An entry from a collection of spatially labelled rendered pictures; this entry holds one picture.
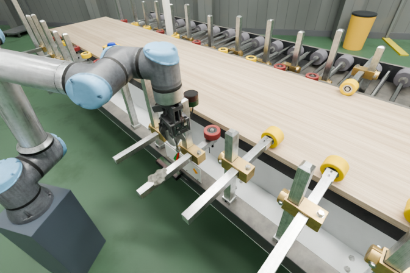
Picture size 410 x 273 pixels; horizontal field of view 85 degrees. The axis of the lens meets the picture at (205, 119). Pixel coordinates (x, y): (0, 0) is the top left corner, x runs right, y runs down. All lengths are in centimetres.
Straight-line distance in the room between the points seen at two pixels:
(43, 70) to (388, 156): 120
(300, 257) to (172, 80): 76
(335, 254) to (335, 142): 44
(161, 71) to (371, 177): 82
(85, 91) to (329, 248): 103
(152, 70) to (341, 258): 98
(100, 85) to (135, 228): 142
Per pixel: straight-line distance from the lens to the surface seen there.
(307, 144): 105
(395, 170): 111
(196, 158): 98
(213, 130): 104
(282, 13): 532
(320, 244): 113
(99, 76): 58
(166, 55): 60
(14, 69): 72
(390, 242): 106
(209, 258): 169
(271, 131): 95
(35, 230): 137
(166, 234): 178
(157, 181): 92
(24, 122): 122
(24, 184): 130
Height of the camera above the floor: 159
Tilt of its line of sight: 38 degrees down
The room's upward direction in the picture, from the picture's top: 3 degrees counter-clockwise
